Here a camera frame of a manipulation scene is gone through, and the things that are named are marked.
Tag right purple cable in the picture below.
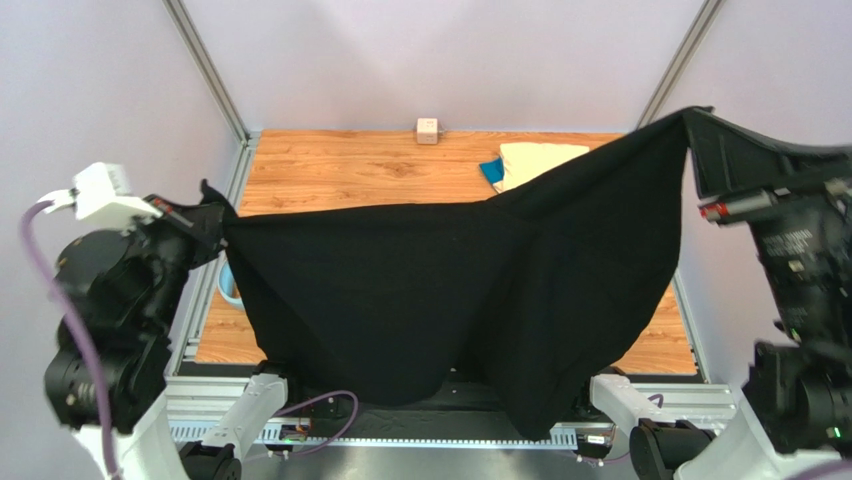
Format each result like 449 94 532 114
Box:
575 392 667 466

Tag aluminium frame rail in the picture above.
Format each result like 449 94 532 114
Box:
165 376 736 479

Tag blue folded t shirt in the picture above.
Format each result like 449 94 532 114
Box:
479 157 505 192

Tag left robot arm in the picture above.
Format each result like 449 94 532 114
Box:
44 183 288 479

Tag cream folded t shirt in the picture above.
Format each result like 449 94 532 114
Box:
495 142 590 193

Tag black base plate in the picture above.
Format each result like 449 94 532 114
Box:
175 361 704 442

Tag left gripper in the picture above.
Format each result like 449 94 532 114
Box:
121 189 229 332

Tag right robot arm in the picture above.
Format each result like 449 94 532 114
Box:
589 107 851 479

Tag light blue headphones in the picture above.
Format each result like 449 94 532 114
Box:
216 261 245 312

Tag small beige cube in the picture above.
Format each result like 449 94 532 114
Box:
415 117 441 145

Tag black t shirt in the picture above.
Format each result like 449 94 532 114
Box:
223 109 689 440

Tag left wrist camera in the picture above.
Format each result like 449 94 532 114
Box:
39 162 163 232

